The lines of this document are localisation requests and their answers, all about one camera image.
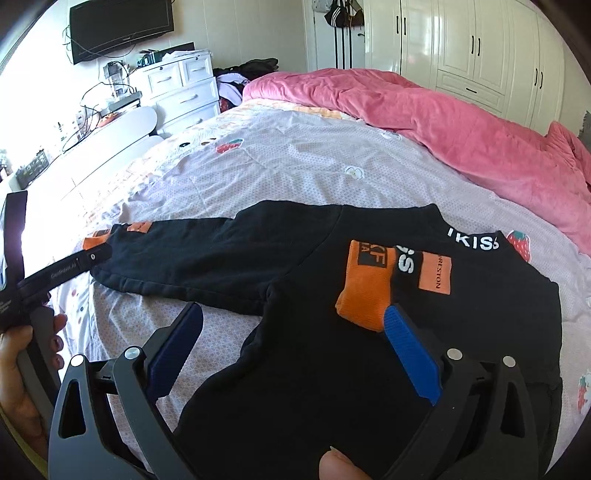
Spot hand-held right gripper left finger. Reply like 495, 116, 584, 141
48, 302, 204, 480

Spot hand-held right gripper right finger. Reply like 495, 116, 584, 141
382, 304, 539, 480

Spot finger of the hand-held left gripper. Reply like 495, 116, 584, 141
21, 244, 113, 294

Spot black sweater with orange patches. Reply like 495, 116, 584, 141
83, 200, 564, 480

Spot pile of dark clothes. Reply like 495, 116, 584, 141
212, 59, 280, 114

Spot hanging bags and clothes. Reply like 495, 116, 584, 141
322, 0, 366, 32

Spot person's left hand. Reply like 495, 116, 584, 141
0, 314, 68, 445

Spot person's right hand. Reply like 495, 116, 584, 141
318, 450, 376, 480

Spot white desk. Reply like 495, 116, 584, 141
0, 106, 160, 204

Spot blender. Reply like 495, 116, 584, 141
104, 60, 131, 100

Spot printed lilac bedsheet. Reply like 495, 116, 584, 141
46, 99, 591, 480

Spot white drawer dresser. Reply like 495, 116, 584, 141
133, 50, 222, 137

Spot pink blanket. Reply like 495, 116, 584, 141
242, 68, 591, 257

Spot white wardrobe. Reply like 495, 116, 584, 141
362, 0, 566, 134

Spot black wall television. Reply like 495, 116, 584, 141
69, 0, 175, 65

